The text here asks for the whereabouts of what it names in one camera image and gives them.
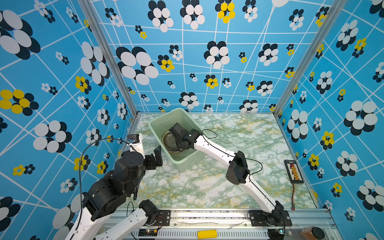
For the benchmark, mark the light green plastic bin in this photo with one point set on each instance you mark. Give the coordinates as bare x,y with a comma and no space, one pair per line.
164,122

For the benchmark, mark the brown jar black lid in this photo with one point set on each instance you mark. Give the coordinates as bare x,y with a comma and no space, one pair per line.
312,233

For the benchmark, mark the beige bowl plate with leaves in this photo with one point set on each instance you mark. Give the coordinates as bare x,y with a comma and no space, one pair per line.
179,138

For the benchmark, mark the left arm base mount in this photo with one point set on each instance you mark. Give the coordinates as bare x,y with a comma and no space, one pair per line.
163,218

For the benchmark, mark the yellow tag on rail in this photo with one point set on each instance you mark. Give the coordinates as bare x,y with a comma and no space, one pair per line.
207,234

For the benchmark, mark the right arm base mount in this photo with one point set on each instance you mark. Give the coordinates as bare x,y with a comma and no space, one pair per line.
260,218

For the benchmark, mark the aluminium front rail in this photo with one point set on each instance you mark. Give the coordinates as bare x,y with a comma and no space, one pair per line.
233,224

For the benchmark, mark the clear glass plate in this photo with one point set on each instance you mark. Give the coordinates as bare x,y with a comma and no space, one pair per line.
170,143

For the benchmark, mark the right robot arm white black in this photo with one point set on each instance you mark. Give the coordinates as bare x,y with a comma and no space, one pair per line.
238,172

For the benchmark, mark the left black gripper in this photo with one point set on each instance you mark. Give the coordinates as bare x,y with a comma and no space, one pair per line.
154,162

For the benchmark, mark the black battery charger box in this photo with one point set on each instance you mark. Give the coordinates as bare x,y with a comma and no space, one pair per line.
293,172

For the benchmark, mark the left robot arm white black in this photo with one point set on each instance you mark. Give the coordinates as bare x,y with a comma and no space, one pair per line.
110,192

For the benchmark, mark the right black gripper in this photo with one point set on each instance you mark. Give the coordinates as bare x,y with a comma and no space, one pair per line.
180,147

